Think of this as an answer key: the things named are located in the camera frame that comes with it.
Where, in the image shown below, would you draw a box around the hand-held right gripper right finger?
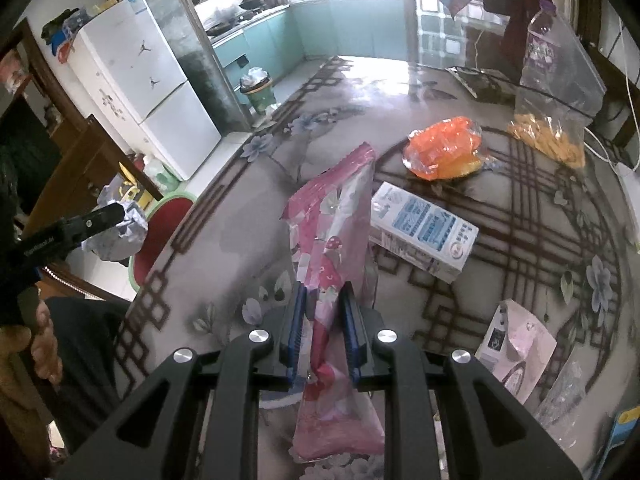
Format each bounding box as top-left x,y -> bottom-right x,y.
340,282 -> 586,480

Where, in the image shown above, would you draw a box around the red hanging cloth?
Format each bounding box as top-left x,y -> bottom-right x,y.
501,0 -> 548,53

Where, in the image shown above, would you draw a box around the dark cloth bundle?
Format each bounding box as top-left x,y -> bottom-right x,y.
41,8 -> 81,43

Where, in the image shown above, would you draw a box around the carved wooden chair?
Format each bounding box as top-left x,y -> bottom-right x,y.
30,114 -> 166,301

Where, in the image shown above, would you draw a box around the green trash bin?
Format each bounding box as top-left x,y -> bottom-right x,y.
239,67 -> 275,113

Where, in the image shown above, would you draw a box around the orange snack bag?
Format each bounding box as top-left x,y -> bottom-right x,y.
402,116 -> 485,181

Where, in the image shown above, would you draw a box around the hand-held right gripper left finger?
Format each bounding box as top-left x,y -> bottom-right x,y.
55,280 -> 308,480

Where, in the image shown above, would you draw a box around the clear bottle purple cap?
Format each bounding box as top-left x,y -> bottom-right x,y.
520,0 -> 563,86

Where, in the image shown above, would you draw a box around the zip bag of yellow snacks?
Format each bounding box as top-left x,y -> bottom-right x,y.
507,7 -> 608,171

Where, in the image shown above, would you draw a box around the silver foil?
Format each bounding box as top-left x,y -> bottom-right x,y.
80,199 -> 149,262

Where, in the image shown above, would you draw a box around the colourful sticky notes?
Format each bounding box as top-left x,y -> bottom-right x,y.
607,407 -> 640,461

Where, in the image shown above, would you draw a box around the blue packet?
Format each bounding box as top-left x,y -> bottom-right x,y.
50,12 -> 93,56

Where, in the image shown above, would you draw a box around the white refrigerator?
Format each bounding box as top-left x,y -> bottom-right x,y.
67,0 -> 222,181

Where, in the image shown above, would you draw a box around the green red basin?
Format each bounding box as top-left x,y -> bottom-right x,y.
129,191 -> 196,293

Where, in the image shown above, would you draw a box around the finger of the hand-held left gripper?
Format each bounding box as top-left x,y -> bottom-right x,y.
60,201 -> 126,241

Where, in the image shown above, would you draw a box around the sliding glass door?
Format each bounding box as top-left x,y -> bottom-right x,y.
405,0 -> 501,66

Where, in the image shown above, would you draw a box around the clear plastic wrapper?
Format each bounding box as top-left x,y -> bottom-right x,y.
532,357 -> 588,436

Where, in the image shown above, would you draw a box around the white pouch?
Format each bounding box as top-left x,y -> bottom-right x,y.
474,299 -> 558,406

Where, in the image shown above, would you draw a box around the green bottle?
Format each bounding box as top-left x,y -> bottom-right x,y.
142,155 -> 181,193

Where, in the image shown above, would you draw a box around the white blue milk carton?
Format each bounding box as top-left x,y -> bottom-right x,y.
369,181 -> 480,283

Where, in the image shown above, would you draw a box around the teal lower kitchen cabinets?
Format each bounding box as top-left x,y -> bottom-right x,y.
210,0 -> 406,68

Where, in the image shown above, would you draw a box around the pink printed wrapper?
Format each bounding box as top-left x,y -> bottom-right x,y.
281,142 -> 386,463

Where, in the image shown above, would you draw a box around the yellow detergent bottle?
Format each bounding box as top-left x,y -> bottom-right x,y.
97,175 -> 151,211

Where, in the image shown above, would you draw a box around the dark wooden chair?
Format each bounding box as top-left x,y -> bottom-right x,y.
570,0 -> 640,146

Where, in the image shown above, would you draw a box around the black cable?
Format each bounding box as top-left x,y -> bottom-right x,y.
450,67 -> 601,116

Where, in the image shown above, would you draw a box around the person's left hand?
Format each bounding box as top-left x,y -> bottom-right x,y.
0,290 -> 63,386

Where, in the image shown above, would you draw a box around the dark flat packet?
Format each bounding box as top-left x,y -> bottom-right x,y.
447,66 -> 516,106

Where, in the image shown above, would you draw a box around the white cable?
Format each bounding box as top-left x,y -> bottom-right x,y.
582,35 -> 640,166

